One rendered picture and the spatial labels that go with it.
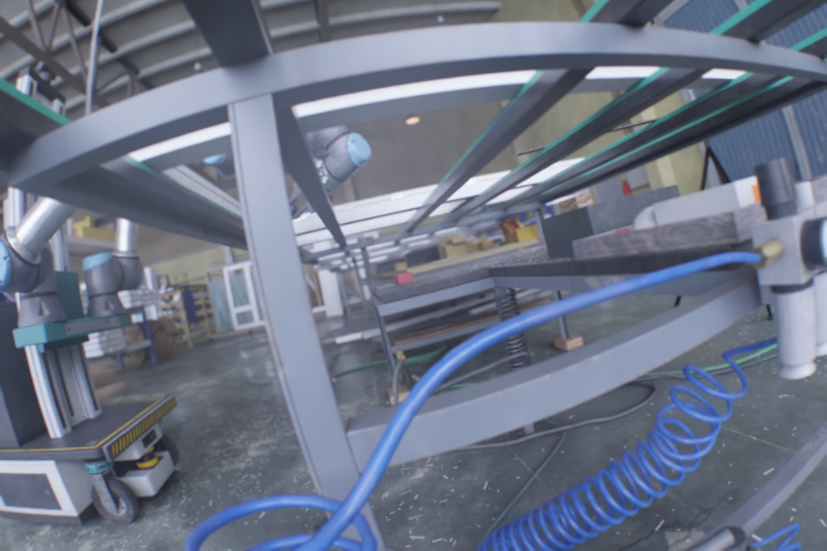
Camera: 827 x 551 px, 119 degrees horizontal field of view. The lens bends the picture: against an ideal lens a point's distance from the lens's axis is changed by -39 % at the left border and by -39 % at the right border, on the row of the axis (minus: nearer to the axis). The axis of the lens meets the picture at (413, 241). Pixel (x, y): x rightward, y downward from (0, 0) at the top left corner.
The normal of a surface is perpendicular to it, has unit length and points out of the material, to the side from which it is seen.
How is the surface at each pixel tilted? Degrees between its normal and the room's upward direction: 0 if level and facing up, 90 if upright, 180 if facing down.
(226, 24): 180
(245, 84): 90
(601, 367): 90
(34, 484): 90
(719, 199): 90
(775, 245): 60
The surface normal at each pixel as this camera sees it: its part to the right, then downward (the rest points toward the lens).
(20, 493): 0.22, -0.11
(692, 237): -0.96, 0.22
